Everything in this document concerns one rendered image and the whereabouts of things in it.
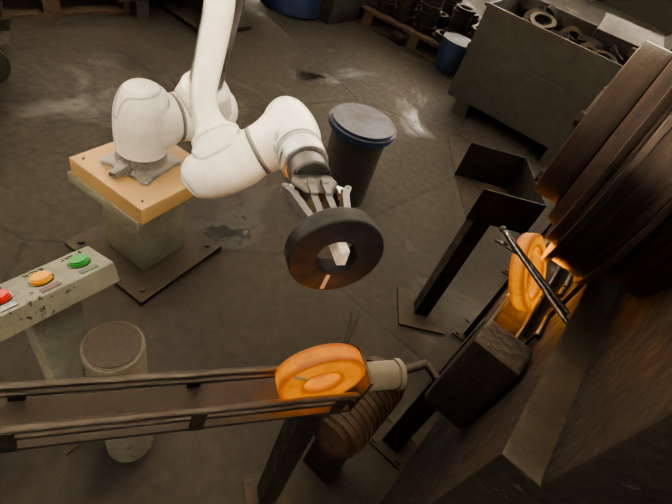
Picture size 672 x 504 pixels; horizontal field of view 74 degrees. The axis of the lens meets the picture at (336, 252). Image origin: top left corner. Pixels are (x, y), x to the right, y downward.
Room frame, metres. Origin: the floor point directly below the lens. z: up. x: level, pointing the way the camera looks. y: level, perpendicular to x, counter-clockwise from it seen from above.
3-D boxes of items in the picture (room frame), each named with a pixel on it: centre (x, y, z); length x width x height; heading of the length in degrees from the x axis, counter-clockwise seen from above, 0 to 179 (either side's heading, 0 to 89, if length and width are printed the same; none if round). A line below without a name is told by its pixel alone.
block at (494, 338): (0.54, -0.35, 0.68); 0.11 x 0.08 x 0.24; 65
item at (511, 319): (0.74, -0.43, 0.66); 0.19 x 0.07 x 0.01; 155
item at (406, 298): (1.31, -0.42, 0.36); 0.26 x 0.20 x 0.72; 10
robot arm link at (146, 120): (1.10, 0.69, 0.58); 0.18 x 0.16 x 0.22; 145
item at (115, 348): (0.42, 0.36, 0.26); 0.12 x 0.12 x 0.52
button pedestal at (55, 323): (0.45, 0.52, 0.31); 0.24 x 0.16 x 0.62; 155
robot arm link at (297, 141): (0.70, 0.12, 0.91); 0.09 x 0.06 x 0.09; 120
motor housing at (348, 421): (0.51, -0.17, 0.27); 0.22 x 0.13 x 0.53; 155
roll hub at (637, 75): (0.80, -0.34, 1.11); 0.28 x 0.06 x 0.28; 155
